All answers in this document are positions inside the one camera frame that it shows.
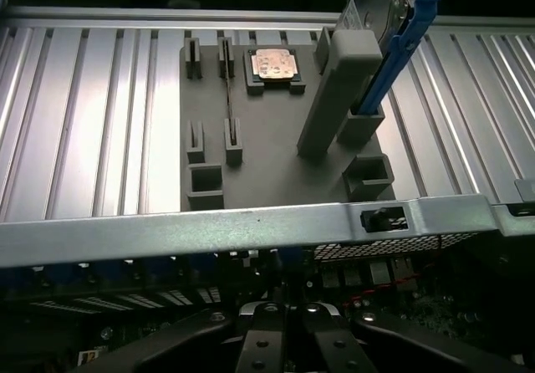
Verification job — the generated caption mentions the silver rear port block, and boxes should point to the silver rear port block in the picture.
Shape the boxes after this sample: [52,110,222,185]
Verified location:
[321,268,342,291]
[369,262,395,287]
[344,267,363,289]
[394,258,415,285]

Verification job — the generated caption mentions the green motherboard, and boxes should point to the green motherboard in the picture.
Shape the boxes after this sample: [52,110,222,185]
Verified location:
[74,259,535,373]

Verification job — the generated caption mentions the grey metal PC case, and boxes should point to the grey metal PC case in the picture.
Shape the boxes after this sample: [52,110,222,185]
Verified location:
[0,178,535,373]

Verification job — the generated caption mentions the grey 3D-printed part rack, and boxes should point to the grey 3D-printed part rack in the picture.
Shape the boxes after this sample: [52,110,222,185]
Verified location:
[179,25,396,214]

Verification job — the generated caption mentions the green RAM stick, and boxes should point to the green RAM stick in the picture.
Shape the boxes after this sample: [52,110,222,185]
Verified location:
[222,38,236,148]

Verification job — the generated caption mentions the CPU with metal lid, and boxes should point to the CPU with metal lid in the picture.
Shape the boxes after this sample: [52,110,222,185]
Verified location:
[249,47,297,84]

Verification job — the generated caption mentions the red black twisted wire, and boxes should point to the red black twisted wire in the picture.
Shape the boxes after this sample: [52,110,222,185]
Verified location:
[342,275,419,308]

